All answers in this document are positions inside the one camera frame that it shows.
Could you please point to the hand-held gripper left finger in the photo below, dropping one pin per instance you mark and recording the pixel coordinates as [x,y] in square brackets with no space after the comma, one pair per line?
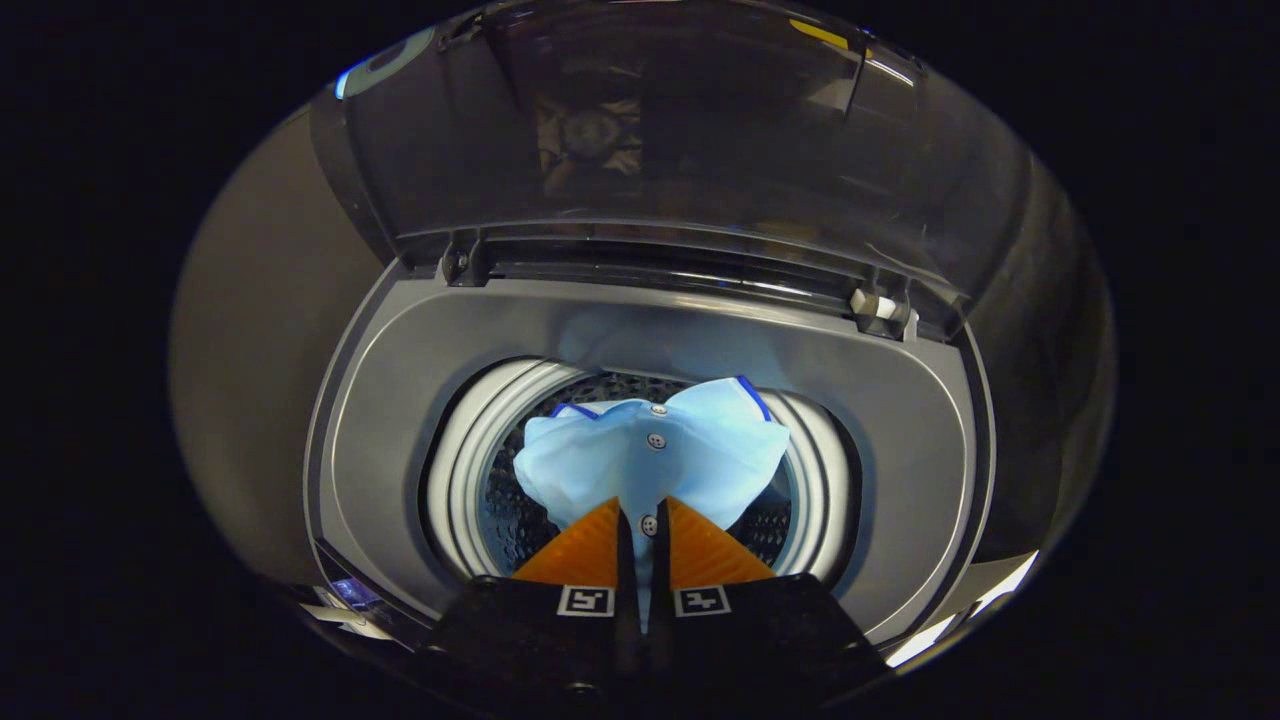
[530,640]

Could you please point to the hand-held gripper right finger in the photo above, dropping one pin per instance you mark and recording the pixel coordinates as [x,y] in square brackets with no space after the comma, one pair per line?
[760,640]

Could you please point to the light blue polo shirt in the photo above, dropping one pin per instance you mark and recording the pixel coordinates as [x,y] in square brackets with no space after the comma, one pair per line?
[700,450]

